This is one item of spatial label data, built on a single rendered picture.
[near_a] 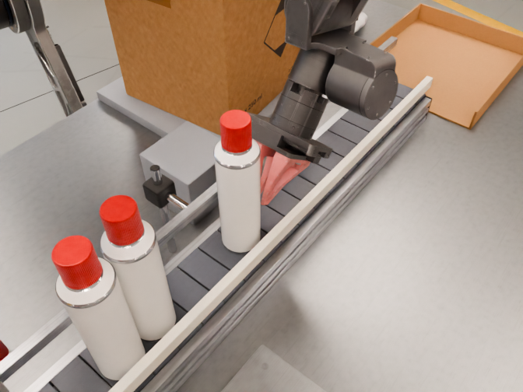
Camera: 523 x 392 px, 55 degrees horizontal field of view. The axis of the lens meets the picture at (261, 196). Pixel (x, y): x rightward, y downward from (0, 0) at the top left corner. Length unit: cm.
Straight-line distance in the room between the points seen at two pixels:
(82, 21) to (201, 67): 236
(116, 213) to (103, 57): 234
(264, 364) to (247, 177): 21
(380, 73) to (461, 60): 61
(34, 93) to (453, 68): 198
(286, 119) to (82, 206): 37
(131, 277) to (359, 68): 32
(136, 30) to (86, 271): 52
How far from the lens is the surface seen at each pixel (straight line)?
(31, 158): 94
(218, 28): 75
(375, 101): 57
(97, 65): 272
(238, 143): 53
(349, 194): 77
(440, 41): 121
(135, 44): 89
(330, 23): 58
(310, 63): 60
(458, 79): 110
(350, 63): 57
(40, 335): 55
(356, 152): 75
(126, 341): 53
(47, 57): 137
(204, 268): 65
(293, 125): 60
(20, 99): 261
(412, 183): 85
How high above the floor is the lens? 142
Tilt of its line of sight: 48 degrees down
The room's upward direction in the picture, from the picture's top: straight up
